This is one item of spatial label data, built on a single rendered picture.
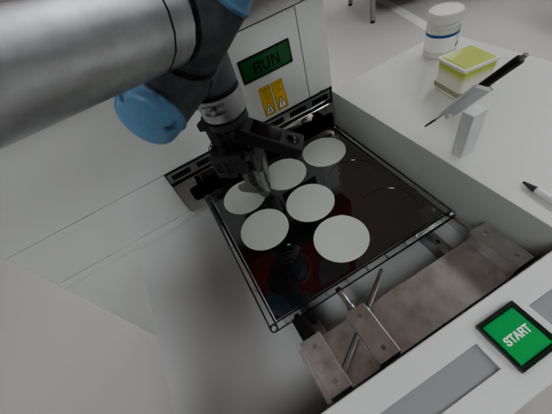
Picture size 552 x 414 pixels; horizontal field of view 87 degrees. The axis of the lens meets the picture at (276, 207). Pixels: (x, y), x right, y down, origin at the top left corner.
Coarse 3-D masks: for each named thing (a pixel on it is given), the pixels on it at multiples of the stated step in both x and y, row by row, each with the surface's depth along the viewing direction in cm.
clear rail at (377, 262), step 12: (444, 216) 50; (432, 228) 50; (408, 240) 49; (384, 252) 49; (396, 252) 49; (372, 264) 48; (348, 276) 48; (360, 276) 48; (336, 288) 47; (324, 300) 47; (300, 312) 46; (276, 324) 46
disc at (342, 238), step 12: (336, 216) 56; (348, 216) 56; (324, 228) 55; (336, 228) 55; (348, 228) 54; (360, 228) 53; (324, 240) 54; (336, 240) 53; (348, 240) 52; (360, 240) 52; (324, 252) 52; (336, 252) 52; (348, 252) 51; (360, 252) 50
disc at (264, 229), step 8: (256, 216) 61; (264, 216) 61; (272, 216) 60; (280, 216) 60; (248, 224) 60; (256, 224) 60; (264, 224) 59; (272, 224) 59; (280, 224) 58; (288, 224) 58; (248, 232) 59; (256, 232) 58; (264, 232) 58; (272, 232) 58; (280, 232) 57; (248, 240) 58; (256, 240) 57; (264, 240) 57; (272, 240) 56; (280, 240) 56; (256, 248) 56; (264, 248) 56
